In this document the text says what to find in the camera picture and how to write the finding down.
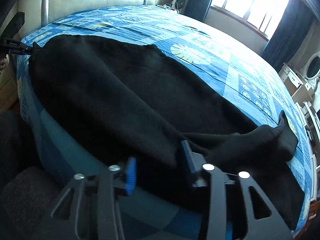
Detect black pants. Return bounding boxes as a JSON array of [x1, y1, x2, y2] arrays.
[[29, 35, 305, 230]]

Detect white dressing table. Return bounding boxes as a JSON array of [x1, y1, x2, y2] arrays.
[[279, 63, 319, 114]]

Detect oval vanity mirror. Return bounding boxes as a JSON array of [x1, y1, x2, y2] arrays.
[[300, 51, 320, 90]]

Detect blue patterned bed sheet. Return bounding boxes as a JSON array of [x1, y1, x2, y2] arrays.
[[17, 5, 313, 236]]

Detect white desk fan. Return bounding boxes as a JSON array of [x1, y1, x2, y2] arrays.
[[171, 0, 185, 11]]

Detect dark blue right curtain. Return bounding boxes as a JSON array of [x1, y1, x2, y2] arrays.
[[261, 0, 315, 72]]

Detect bright window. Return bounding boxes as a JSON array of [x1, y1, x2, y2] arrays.
[[211, 0, 289, 40]]

